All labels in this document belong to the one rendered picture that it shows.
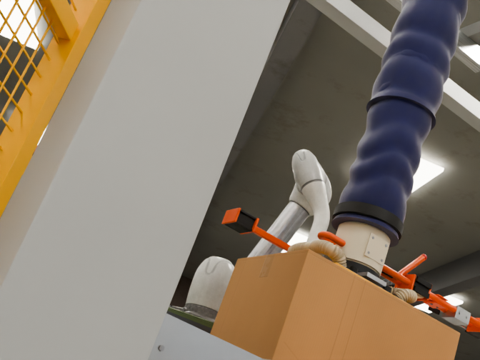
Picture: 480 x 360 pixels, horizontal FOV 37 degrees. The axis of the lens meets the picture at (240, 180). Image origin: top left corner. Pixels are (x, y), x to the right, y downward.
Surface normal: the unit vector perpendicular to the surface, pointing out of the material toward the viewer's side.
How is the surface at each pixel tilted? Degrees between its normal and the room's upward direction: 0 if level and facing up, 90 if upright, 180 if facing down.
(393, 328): 90
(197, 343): 90
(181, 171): 90
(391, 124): 77
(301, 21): 180
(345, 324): 90
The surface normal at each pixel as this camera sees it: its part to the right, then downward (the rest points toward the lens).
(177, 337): 0.52, -0.14
